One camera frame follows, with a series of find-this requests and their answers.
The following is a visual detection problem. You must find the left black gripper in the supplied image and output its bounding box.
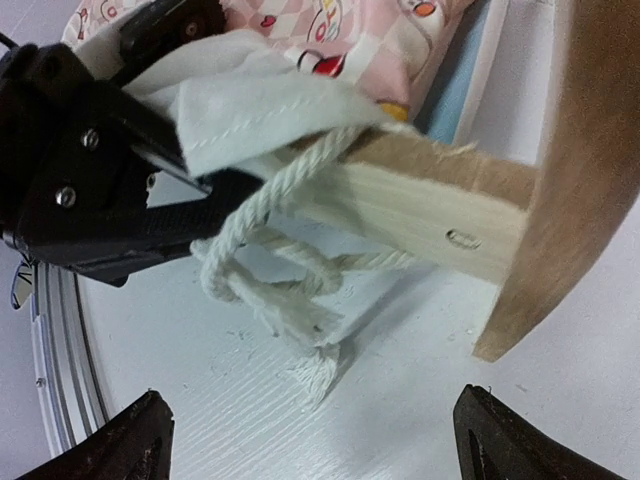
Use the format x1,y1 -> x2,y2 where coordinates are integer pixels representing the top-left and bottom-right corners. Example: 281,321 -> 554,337
1,1 -> 263,287

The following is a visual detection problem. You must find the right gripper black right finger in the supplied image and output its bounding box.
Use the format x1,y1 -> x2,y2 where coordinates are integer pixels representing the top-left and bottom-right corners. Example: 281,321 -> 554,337
453,384 -> 620,480

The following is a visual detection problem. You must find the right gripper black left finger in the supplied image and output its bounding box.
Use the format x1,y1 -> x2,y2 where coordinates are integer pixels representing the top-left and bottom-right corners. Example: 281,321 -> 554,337
22,390 -> 174,480

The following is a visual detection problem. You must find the duck print ruffled bed cover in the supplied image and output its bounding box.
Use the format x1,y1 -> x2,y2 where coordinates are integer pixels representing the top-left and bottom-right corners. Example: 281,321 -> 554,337
59,0 -> 491,406

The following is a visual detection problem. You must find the wooden pet bed frame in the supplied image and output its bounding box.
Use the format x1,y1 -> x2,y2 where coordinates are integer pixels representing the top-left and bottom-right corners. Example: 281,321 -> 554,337
300,1 -> 639,362

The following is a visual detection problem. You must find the blue white striped mattress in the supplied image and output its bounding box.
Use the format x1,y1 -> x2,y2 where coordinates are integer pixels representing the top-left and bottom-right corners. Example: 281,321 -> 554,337
427,0 -> 509,144

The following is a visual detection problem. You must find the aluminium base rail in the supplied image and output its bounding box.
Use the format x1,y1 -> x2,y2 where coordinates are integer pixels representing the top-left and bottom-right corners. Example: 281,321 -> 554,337
10,260 -> 109,458

